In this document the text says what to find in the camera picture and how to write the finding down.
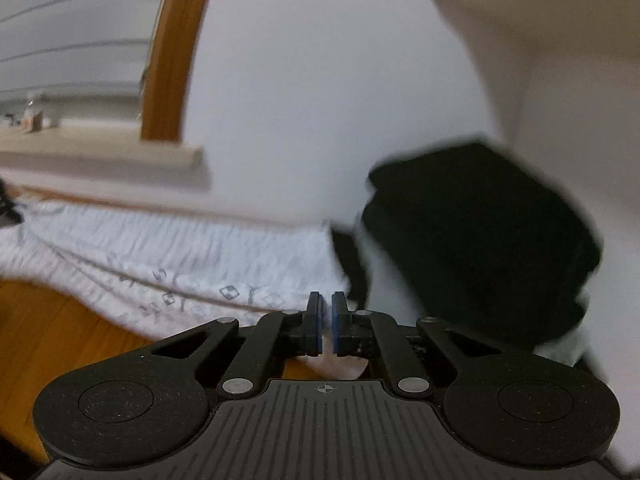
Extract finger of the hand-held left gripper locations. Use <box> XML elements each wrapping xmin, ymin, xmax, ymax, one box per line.
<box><xmin>0</xmin><ymin>180</ymin><xmax>25</xmax><ymax>227</ymax></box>

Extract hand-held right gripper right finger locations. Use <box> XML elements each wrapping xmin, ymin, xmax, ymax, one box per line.
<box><xmin>331</xmin><ymin>291</ymin><xmax>506</xmax><ymax>397</ymax></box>

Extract white wall shelf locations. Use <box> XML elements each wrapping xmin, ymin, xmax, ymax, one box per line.
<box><xmin>425</xmin><ymin>0</ymin><xmax>640</xmax><ymax>146</ymax></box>

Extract glass jar orange label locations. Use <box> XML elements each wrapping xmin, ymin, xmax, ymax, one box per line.
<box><xmin>24</xmin><ymin>90</ymin><xmax>46</xmax><ymax>133</ymax></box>

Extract grey window blind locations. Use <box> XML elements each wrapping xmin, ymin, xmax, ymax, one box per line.
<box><xmin>0</xmin><ymin>0</ymin><xmax>176</xmax><ymax>106</ymax></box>

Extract beige window sill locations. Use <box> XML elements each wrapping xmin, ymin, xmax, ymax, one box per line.
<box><xmin>0</xmin><ymin>119</ymin><xmax>206</xmax><ymax>171</ymax></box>

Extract wooden window frame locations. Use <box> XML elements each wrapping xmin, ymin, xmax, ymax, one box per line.
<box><xmin>139</xmin><ymin>0</ymin><xmax>222</xmax><ymax>143</ymax></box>

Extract white patterned pants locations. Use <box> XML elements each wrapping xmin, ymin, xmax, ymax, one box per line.
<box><xmin>0</xmin><ymin>199</ymin><xmax>373</xmax><ymax>382</ymax></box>

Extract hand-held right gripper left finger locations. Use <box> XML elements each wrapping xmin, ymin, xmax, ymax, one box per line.
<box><xmin>150</xmin><ymin>291</ymin><xmax>323</xmax><ymax>397</ymax></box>

